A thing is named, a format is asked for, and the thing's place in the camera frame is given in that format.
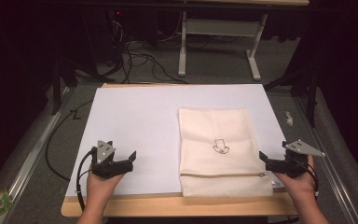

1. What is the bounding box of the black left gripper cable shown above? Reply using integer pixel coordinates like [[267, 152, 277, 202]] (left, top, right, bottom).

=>
[[76, 147, 98, 213]]

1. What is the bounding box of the crumpled clear plastic scrap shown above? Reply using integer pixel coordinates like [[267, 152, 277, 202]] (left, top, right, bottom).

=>
[[284, 110, 295, 127]]

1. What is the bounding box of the black stand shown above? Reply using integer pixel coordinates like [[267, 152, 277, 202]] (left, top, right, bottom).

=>
[[49, 55, 79, 117], [263, 66, 320, 129]]

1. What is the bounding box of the black tape floor mark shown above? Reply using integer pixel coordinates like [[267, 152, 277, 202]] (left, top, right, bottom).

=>
[[69, 108, 83, 121]]

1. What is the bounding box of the white metal desk frame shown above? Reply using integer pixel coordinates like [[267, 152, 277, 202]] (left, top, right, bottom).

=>
[[177, 10, 269, 82]]

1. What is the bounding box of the wooden table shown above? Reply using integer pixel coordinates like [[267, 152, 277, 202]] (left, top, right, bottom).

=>
[[61, 81, 298, 218]]

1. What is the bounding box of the black floor cable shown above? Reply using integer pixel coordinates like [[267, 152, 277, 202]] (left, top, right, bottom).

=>
[[45, 98, 95, 183]]

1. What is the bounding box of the cream mesh laundry bag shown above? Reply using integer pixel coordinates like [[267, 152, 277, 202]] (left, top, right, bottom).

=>
[[178, 106, 275, 198]]

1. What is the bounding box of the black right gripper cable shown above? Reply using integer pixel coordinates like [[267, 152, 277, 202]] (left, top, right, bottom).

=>
[[302, 160, 321, 200]]

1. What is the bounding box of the white paper sheet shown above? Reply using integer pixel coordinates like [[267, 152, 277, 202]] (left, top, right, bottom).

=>
[[65, 83, 289, 198]]

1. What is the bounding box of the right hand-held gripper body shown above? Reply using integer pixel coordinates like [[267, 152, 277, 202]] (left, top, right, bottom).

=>
[[281, 138, 326, 179]]

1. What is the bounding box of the person's right hand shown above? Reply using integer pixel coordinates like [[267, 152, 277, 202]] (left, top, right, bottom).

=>
[[273, 154, 317, 200]]

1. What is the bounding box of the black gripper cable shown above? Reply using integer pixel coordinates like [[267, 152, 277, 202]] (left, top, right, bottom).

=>
[[76, 147, 98, 213], [302, 160, 321, 200]]

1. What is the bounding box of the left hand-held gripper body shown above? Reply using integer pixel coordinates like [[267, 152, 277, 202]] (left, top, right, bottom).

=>
[[90, 139, 125, 180]]

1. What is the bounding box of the metal floor rail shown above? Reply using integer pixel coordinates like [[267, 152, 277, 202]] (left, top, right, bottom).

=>
[[293, 96, 358, 224], [0, 86, 73, 224]]

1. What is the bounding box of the bundle of black cables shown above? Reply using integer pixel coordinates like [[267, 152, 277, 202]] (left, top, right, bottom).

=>
[[105, 18, 190, 86]]

